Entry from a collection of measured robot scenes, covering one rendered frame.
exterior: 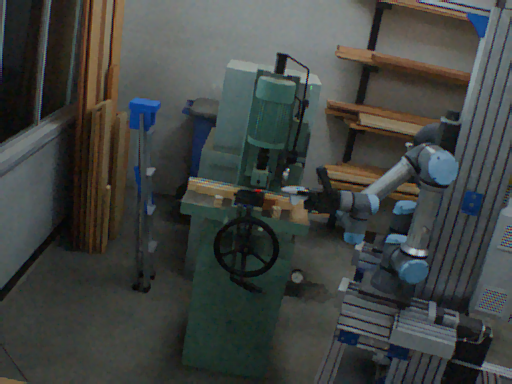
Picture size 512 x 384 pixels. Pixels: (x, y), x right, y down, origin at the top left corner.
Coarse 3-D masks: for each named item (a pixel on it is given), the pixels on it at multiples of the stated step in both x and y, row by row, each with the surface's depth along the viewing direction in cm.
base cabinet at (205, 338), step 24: (216, 264) 290; (240, 264) 289; (264, 264) 288; (288, 264) 288; (192, 288) 295; (216, 288) 294; (240, 288) 293; (264, 288) 292; (192, 312) 299; (216, 312) 298; (240, 312) 297; (264, 312) 296; (192, 336) 303; (216, 336) 302; (240, 336) 302; (264, 336) 301; (192, 360) 308; (216, 360) 307; (240, 360) 307; (264, 360) 306
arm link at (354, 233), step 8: (344, 216) 230; (352, 216) 222; (344, 224) 227; (352, 224) 222; (360, 224) 221; (344, 232) 226; (352, 232) 223; (360, 232) 222; (352, 240) 223; (360, 240) 224
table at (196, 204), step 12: (192, 192) 294; (192, 204) 281; (204, 204) 282; (228, 204) 288; (204, 216) 282; (216, 216) 282; (264, 216) 281; (288, 216) 287; (240, 228) 273; (276, 228) 282; (288, 228) 282; (300, 228) 282
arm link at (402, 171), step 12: (420, 144) 231; (408, 156) 231; (396, 168) 232; (408, 168) 230; (384, 180) 232; (396, 180) 231; (360, 192) 236; (372, 192) 232; (384, 192) 232; (336, 216) 238
